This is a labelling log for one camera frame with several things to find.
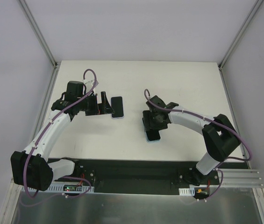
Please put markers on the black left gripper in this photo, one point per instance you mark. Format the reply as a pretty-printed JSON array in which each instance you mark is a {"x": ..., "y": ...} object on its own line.
[{"x": 96, "y": 105}]

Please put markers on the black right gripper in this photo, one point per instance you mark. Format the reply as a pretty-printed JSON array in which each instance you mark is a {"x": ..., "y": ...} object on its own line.
[{"x": 152, "y": 127}]

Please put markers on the black phone blue edge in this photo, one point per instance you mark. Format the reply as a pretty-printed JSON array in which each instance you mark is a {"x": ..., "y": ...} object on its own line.
[{"x": 117, "y": 107}]

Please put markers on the lavender phone case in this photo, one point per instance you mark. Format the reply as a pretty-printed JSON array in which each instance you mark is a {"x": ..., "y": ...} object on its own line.
[{"x": 117, "y": 118}]

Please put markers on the black phone teal edge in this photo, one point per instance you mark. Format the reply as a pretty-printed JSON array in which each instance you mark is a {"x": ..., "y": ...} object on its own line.
[{"x": 152, "y": 134}]

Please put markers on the light blue phone case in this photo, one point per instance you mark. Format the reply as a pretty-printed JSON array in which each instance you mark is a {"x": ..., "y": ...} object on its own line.
[{"x": 153, "y": 140}]

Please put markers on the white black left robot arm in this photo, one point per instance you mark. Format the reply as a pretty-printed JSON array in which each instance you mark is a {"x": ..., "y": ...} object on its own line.
[{"x": 30, "y": 167}]

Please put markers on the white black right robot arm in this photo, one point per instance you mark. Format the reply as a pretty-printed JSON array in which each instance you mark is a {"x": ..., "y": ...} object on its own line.
[{"x": 220, "y": 137}]

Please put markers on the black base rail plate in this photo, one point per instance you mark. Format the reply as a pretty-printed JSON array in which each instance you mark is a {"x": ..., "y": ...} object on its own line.
[{"x": 132, "y": 177}]

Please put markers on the right slotted cable duct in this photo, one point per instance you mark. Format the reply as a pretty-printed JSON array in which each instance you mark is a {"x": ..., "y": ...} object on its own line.
[{"x": 186, "y": 191}]

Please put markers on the slotted cable duct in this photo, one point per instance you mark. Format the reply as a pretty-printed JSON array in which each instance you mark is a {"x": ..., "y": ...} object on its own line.
[
  {"x": 186, "y": 191},
  {"x": 69, "y": 188}
]

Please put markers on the left slotted cable duct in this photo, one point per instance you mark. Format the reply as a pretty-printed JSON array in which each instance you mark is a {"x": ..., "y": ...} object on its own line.
[{"x": 69, "y": 188}]

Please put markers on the aluminium frame rail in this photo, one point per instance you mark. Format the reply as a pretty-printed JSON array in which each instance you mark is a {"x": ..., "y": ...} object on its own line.
[{"x": 241, "y": 178}]

